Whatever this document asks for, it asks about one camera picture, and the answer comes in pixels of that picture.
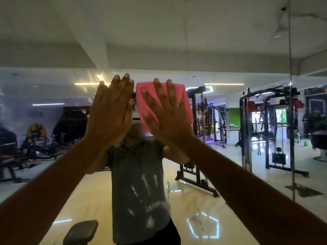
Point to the person's right hand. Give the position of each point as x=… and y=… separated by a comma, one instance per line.
x=173, y=122

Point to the person's left hand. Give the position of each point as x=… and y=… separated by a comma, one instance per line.
x=111, y=117

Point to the pink cloth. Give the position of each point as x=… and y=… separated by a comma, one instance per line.
x=143, y=104

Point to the large wall mirror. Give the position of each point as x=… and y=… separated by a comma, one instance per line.
x=178, y=35

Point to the person's right forearm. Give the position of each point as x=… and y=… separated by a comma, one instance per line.
x=250, y=191

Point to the person's left forearm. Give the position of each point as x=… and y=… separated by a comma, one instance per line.
x=43, y=188

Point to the black padded stool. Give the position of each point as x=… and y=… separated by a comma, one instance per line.
x=80, y=232

